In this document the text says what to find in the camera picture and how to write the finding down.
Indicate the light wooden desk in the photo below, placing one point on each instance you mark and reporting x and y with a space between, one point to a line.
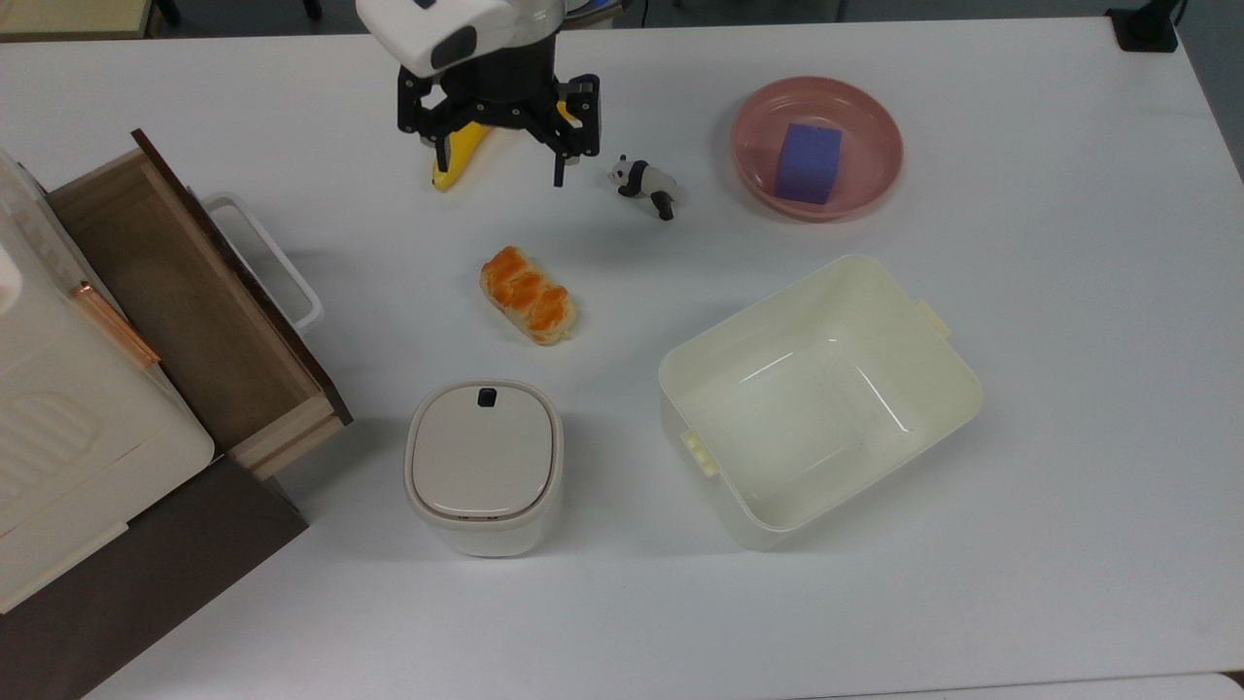
68 15

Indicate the beige lidded trash can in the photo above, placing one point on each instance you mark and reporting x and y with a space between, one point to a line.
483 467

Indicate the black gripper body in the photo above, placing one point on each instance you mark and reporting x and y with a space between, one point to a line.
501 87

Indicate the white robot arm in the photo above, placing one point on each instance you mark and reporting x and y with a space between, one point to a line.
437 29

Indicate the yellow toy banana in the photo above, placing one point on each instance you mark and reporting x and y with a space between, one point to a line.
459 160

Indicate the black table clamp base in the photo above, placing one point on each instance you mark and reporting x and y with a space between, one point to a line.
1145 24

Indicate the purple foam cube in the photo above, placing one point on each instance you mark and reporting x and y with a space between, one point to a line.
809 163

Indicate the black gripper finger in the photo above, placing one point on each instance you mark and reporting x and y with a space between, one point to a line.
581 122
420 107

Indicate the cream plastic storage box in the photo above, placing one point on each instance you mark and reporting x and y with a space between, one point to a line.
816 408

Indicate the pink plastic plate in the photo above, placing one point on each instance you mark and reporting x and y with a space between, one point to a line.
875 146

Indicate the toy bread with orange glaze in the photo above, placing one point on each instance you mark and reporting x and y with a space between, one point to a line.
528 295

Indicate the cream toy fridge cabinet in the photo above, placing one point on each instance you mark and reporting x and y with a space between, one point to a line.
68 428

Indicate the dark brown drawer cabinet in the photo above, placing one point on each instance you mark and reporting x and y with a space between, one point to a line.
136 583

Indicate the small toy panda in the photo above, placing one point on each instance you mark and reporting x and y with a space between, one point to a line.
643 180

